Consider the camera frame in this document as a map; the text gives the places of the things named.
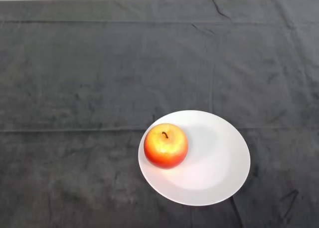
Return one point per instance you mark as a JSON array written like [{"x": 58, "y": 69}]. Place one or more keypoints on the black table cloth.
[{"x": 124, "y": 63}]

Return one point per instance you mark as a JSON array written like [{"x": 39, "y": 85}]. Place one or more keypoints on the white round plate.
[{"x": 211, "y": 163}]

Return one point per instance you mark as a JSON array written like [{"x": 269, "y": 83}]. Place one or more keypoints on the red yellow apple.
[{"x": 165, "y": 146}]

